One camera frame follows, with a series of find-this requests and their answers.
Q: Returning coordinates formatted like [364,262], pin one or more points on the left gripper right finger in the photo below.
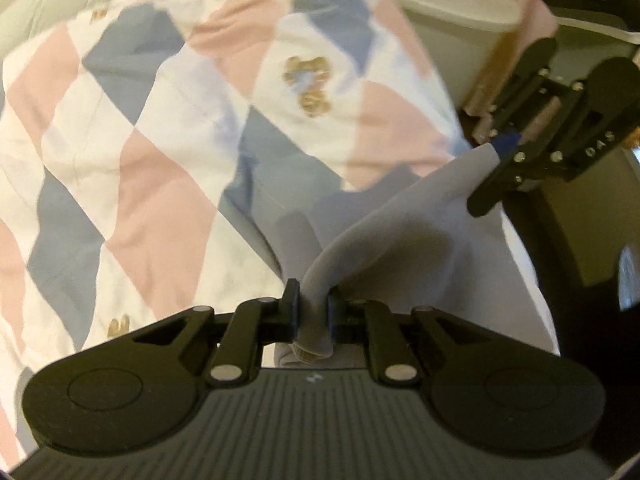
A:
[370,325]

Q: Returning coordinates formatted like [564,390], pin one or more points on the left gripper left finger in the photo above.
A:
[253,325]

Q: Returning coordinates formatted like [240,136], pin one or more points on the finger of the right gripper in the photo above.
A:
[529,73]
[505,169]

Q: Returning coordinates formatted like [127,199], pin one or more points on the grey-purple shirt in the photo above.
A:
[407,242]

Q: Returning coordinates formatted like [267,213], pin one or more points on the white storage bin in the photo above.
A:
[460,36]

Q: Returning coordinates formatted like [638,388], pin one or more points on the checkered teddy bear quilt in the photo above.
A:
[158,154]

